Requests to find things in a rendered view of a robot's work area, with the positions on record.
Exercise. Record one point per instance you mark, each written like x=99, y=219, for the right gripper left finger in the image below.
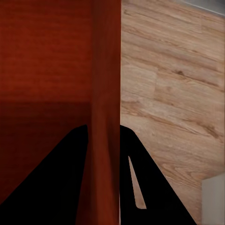
x=50, y=193

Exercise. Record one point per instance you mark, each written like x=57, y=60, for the storage box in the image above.
x=59, y=70

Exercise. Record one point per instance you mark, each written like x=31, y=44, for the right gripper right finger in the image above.
x=163, y=205

